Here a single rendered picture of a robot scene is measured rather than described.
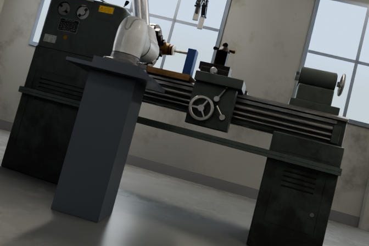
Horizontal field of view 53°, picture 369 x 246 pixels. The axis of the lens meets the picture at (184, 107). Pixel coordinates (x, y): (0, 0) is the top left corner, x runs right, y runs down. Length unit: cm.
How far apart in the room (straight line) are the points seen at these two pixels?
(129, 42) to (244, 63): 274
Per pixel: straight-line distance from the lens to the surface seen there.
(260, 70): 456
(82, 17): 269
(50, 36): 276
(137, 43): 199
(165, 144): 449
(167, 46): 263
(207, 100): 222
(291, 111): 233
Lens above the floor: 53
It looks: 4 degrees up
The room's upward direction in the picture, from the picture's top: 15 degrees clockwise
